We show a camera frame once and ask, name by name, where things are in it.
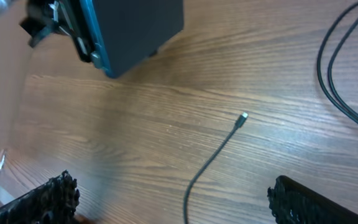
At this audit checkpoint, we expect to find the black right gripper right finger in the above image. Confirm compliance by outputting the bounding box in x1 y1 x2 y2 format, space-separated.
267 175 358 224

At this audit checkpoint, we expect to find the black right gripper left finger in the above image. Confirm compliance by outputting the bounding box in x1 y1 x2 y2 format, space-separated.
0 170 80 224

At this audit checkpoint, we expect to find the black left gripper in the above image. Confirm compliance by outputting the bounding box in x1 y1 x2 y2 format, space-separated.
20 0 94 63

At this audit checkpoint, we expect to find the blue Samsung Galaxy smartphone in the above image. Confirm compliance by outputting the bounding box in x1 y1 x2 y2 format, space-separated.
80 0 184 78

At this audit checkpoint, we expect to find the black USB charging cable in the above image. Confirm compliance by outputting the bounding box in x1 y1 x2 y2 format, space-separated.
183 0 358 224

